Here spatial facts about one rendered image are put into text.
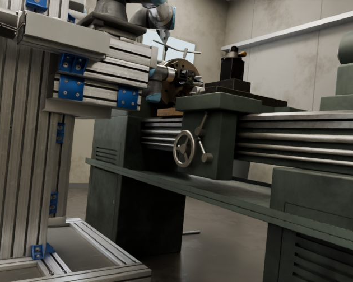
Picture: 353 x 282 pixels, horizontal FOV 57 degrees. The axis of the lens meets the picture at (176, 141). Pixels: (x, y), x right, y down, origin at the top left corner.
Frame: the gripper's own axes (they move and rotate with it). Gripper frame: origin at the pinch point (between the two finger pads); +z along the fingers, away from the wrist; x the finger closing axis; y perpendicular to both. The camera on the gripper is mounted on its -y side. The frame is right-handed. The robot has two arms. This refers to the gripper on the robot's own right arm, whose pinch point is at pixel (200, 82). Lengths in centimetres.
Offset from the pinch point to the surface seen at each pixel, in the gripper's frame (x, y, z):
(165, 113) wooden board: -20.3, 0.5, -21.3
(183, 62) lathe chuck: 13.2, -15.0, -3.3
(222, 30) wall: 169, -305, 247
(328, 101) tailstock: -18, 88, -12
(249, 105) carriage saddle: -18, 59, -17
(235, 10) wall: 201, -285, 257
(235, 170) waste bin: -65, -181, 196
